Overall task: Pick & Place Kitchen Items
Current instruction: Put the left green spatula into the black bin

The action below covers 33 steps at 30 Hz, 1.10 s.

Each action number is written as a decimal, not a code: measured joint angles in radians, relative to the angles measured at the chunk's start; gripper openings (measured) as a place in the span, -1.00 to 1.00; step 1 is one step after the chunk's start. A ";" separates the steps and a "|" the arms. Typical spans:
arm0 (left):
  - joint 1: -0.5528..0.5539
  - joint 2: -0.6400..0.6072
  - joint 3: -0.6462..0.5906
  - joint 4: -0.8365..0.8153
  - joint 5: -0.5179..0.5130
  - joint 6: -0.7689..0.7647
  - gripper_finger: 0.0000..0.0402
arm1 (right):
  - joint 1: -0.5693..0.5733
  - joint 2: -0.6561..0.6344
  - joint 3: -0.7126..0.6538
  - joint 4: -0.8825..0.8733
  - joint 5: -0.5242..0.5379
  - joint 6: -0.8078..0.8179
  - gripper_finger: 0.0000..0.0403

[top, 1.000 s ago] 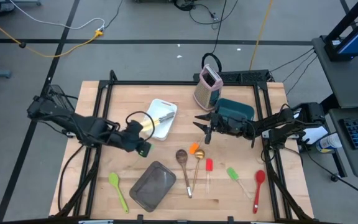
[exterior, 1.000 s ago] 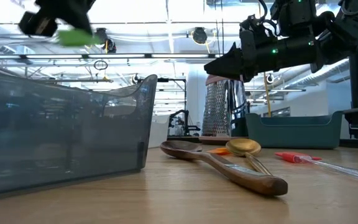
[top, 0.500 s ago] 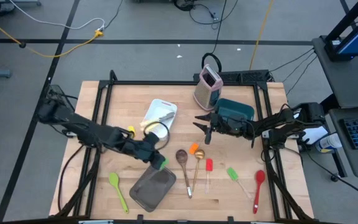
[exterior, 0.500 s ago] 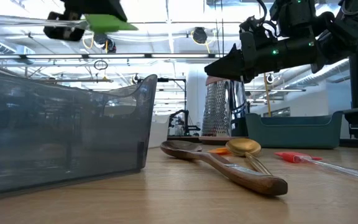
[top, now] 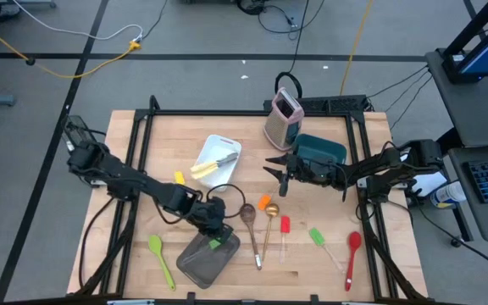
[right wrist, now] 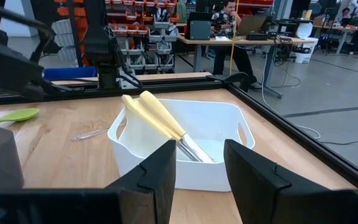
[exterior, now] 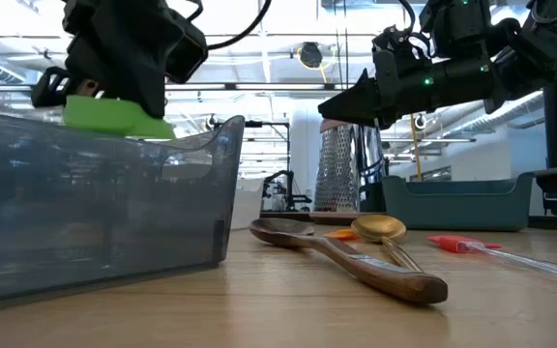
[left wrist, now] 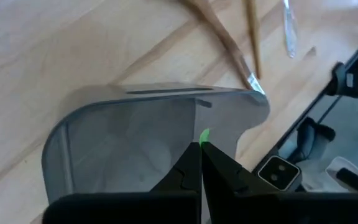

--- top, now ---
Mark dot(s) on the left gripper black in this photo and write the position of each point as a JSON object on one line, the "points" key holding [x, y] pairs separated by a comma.
{"points": [[210, 214]]}

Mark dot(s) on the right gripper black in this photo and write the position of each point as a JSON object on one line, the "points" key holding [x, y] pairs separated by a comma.
{"points": [[299, 169]]}

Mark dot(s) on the green silicone spatula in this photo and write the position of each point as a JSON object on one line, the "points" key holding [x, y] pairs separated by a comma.
{"points": [[215, 244], [317, 236]]}

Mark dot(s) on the grey translucent plastic bin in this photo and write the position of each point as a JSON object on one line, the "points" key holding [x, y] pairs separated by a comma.
{"points": [[201, 267]]}

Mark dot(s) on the dark wooden spoon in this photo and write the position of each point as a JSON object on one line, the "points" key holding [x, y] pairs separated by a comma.
{"points": [[247, 213]]}

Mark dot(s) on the orange silicone spatula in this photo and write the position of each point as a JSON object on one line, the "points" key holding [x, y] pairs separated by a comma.
{"points": [[264, 202]]}

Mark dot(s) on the gold metal spoon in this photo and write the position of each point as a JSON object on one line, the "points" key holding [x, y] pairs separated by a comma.
{"points": [[272, 210]]}

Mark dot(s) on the teal plastic bin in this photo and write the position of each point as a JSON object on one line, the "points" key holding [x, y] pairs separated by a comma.
{"points": [[320, 146]]}

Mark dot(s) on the red silicone spatula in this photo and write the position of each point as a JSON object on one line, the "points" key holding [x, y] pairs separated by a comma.
{"points": [[285, 224]]}

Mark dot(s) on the white plastic bin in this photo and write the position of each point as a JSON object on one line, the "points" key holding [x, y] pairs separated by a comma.
{"points": [[218, 146]]}

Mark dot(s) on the green silicone spoon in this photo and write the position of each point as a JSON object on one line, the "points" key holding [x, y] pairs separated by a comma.
{"points": [[156, 245]]}

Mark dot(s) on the yellow silicone spatula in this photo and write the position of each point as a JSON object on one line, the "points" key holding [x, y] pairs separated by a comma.
{"points": [[179, 178]]}

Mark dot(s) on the red silicone spoon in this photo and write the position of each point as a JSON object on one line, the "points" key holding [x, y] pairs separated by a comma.
{"points": [[354, 240]]}

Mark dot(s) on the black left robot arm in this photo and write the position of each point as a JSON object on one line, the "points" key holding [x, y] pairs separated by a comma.
{"points": [[134, 182]]}

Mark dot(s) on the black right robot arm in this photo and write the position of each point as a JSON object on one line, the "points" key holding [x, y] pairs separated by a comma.
{"points": [[375, 169]]}

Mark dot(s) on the pink metal box grater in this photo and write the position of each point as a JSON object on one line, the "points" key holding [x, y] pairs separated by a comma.
{"points": [[282, 123]]}

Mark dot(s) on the white paper sheet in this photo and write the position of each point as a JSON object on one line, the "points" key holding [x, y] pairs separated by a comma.
{"points": [[430, 183]]}

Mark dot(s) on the black round base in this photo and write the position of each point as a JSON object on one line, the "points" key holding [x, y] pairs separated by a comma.
{"points": [[250, 5]]}

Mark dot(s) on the white plastic bottle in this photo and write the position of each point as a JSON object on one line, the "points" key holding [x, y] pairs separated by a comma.
{"points": [[447, 195]]}

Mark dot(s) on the black desk leg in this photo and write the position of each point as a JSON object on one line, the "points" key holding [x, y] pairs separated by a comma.
{"points": [[451, 137]]}

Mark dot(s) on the black mesh box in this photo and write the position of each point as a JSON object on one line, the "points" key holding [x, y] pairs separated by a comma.
{"points": [[76, 127]]}

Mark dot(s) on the grey desk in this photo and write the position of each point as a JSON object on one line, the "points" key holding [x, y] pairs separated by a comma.
{"points": [[460, 110]]}

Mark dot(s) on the black desk foot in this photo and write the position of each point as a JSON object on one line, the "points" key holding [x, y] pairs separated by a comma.
{"points": [[463, 224]]}

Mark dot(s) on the black monitor stand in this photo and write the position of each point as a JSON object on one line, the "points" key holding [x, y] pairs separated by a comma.
{"points": [[473, 29]]}

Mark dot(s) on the black aluminium table frame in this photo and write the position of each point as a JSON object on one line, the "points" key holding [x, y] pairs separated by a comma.
{"points": [[248, 113]]}

